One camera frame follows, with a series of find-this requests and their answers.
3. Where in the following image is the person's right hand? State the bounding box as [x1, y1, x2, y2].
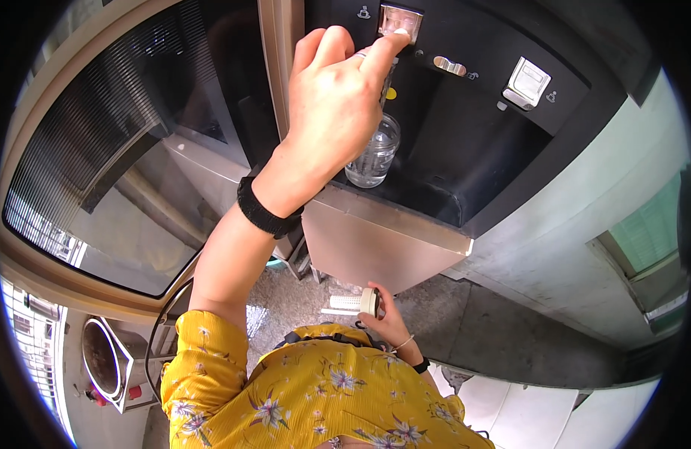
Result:
[357, 282, 416, 353]

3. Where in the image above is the person's left hand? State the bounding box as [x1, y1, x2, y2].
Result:
[253, 25, 412, 211]

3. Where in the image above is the white bottle cap with infuser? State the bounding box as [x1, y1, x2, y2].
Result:
[321, 287, 381, 317]

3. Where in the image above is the clear square dispenser button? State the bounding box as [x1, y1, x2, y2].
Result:
[377, 3, 425, 45]

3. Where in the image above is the person's body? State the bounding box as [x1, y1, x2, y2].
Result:
[160, 310, 495, 449]

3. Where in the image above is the clear plastic bottle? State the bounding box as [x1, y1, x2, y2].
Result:
[344, 53, 402, 189]

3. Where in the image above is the black and silver water dispenser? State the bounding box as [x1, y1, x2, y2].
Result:
[257, 0, 629, 295]

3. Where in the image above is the small silver dispenser lever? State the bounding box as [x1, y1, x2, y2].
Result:
[433, 55, 468, 77]

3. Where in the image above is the white square dispenser button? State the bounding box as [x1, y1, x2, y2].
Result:
[501, 56, 553, 111]

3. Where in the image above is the green glass window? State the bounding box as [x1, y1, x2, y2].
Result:
[587, 163, 691, 337]

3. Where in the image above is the glass door cooler cabinet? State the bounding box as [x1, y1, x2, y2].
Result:
[0, 0, 284, 323]

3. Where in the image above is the window with metal grill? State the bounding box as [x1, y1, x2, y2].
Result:
[0, 278, 68, 433]

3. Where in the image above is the black cable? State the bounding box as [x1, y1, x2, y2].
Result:
[144, 278, 195, 405]

